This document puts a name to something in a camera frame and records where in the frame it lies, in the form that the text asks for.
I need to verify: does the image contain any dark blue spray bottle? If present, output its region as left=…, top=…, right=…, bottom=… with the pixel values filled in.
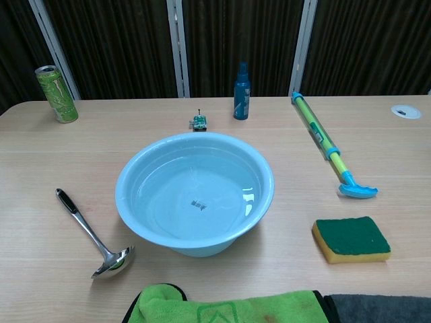
left=233, top=61, right=251, bottom=120

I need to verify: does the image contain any light blue plastic basin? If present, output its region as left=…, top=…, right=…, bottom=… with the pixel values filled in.
left=114, top=131, right=275, bottom=258

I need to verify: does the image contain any green microfiber cloth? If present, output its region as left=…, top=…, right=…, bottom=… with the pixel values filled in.
left=121, top=283, right=333, bottom=323

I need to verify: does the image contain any green yellow scrub sponge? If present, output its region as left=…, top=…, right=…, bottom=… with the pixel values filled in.
left=311, top=215, right=392, bottom=264

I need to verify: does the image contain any steel ladle black handle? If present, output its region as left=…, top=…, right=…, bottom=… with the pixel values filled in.
left=55, top=188, right=135, bottom=280

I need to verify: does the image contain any green energy drink can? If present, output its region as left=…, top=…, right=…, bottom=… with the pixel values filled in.
left=34, top=65, right=79, bottom=124

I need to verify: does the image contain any grey cloth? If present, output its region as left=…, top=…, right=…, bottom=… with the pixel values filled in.
left=323, top=293, right=431, bottom=323

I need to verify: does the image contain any small green toy tank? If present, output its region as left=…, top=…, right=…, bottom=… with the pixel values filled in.
left=189, top=108, right=208, bottom=132

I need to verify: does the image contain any grey metal partition post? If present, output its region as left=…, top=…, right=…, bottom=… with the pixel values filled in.
left=28, top=0, right=81, bottom=101
left=288, top=0, right=319, bottom=98
left=166, top=0, right=191, bottom=99

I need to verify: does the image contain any round table cable grommet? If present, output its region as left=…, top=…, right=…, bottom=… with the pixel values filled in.
left=391, top=104, right=422, bottom=120

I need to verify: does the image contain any yellow green water pump toy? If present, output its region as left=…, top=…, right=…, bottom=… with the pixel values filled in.
left=291, top=91, right=379, bottom=199

